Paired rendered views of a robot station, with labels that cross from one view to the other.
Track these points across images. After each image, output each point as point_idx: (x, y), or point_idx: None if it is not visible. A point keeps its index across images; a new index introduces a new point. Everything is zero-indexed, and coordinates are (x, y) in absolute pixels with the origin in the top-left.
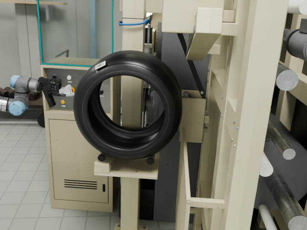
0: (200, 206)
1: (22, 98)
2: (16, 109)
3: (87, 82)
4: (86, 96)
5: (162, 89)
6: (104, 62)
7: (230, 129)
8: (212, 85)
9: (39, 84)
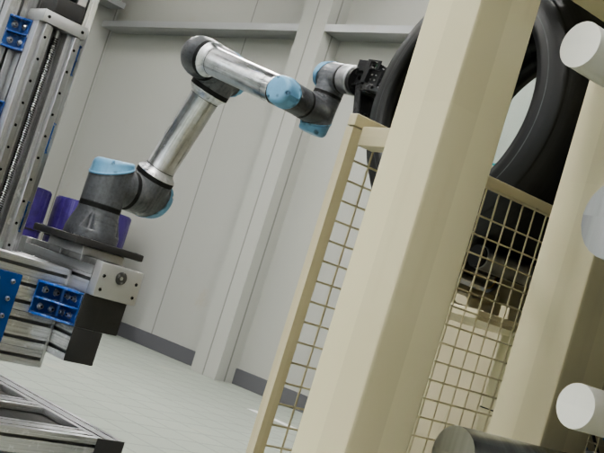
0: (377, 144)
1: (310, 90)
2: (278, 88)
3: (413, 30)
4: (397, 62)
5: (548, 25)
6: None
7: None
8: None
9: (356, 72)
